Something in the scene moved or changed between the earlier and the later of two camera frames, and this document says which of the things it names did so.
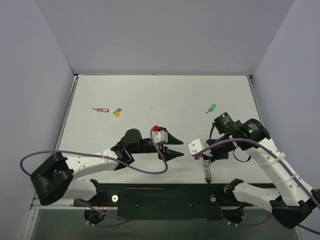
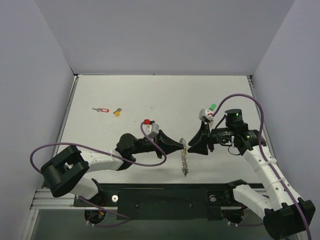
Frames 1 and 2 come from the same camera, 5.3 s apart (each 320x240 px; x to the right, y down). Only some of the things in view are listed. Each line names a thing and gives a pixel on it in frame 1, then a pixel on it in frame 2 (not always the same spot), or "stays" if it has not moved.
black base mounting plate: x=198 y=201 stays
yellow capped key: x=117 y=112 stays
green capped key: x=211 y=108 stays
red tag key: x=101 y=109 stays
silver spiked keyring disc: x=206 y=165 to x=184 y=156
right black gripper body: x=208 y=150 to x=208 y=139
